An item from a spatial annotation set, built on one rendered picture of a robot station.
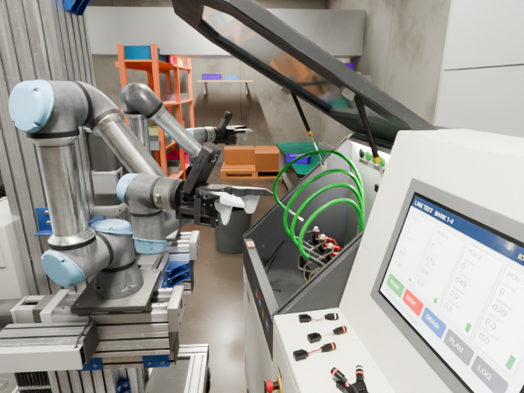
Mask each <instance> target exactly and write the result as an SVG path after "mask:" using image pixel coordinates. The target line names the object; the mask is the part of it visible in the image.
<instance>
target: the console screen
mask: <svg viewBox="0 0 524 393"><path fill-rule="evenodd" d="M370 296H371V297H372V298H373V299H374V301H375V302H376V303H377V304H378V305H379V307H380V308H381V309H382V310H383V311H384V312H385V313H386V314H387V315H388V317H389V318H390V319H391V320H392V321H393V323H394V324H395V325H396V326H397V328H398V329H399V330H400V331H401V332H402V333H403V334H404V336H406V338H407V339H408V340H409V341H410V342H411V344H412V345H413V346H414V347H415V348H416V350H417V351H418V352H419V353H420V355H421V356H422V357H423V358H424V359H425V360H426V361H427V362H428V363H429V364H430V366H431V367H432V368H433V369H434V371H435V372H436V373H437V374H438V375H439V377H440V378H441V379H442V380H443V381H444V383H446V385H447V386H448V387H449V388H450V389H451V390H452V391H453V393H524V223H523V222H520V221H518V220H515V219H514V218H510V217H508V216H506V215H503V214H501V213H498V212H496V211H493V210H491V209H489V208H487V207H484V206H481V205H479V204H476V203H474V202H472V201H470V200H467V199H464V198H462V197H460V196H457V195H455V194H453V193H449V192H447V191H445V190H443V189H440V188H437V187H436V186H432V185H431V184H428V183H426V182H423V181H420V180H418V179H415V178H412V180H411V182H410V184H409V188H408V191H407V193H406V195H405V199H404V202H403V204H402V208H401V210H400V212H399V215H398V219H397V221H396V223H395V227H394V230H393V233H392V234H391V238H390V241H389V244H388V247H387V249H386V252H385V254H384V258H383V260H382V263H381V266H380V269H379V271H378V274H377V277H376V280H375V282H374V286H373V288H372V291H371V294H370Z"/></svg>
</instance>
